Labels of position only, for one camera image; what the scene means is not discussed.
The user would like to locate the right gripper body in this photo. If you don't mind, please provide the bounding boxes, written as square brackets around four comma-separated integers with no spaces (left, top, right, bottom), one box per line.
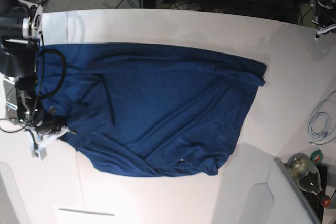
[34,113,67,135]

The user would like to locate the dark blue t-shirt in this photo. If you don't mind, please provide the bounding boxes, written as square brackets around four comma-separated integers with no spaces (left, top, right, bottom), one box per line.
[38,43,267,177]

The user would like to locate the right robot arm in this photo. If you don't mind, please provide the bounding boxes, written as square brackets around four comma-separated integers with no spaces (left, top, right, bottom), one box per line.
[1,0,67,134]

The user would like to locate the clear glass bottle red cap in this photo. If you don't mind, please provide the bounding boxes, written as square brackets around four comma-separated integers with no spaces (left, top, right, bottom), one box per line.
[287,153,331,208]

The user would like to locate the green tape roll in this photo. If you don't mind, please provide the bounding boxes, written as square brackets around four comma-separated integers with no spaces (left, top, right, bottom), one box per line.
[310,149,324,165]

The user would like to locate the black mat under bottle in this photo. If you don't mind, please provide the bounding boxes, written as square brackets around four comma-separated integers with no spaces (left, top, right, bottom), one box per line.
[301,163,329,221]

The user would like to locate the coiled white cable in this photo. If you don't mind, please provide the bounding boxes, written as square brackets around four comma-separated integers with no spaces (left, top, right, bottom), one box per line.
[307,98,336,145]

